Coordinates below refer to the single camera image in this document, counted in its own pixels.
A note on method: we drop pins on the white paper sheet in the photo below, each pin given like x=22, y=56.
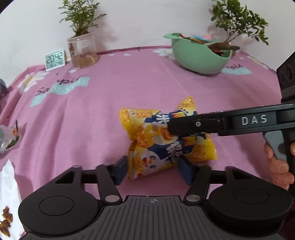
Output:
x=7, y=184

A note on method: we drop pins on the brown dried snack pieces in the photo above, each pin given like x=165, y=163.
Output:
x=5, y=221

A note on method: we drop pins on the yellow snack bag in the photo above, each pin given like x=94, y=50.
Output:
x=156, y=143

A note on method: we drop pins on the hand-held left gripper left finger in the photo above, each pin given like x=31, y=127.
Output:
x=121, y=170

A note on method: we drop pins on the potted plant in glass jar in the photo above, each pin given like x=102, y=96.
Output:
x=237, y=20

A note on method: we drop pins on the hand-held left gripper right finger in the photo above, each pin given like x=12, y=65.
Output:
x=185, y=172

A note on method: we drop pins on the green plastic bowl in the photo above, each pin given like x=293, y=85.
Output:
x=198, y=60

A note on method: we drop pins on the white digital clock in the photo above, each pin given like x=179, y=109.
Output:
x=55, y=60

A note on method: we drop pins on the grey object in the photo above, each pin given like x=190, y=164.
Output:
x=1, y=88

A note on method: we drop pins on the person's right hand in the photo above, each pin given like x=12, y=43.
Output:
x=277, y=170

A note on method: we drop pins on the pink printed tablecloth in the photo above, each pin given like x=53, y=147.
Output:
x=80, y=110

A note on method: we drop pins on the clear plastic bag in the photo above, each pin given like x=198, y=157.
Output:
x=8, y=138

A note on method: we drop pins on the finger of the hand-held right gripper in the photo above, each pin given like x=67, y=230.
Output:
x=196, y=123

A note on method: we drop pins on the potted plant in clear cup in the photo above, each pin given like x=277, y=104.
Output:
x=81, y=46

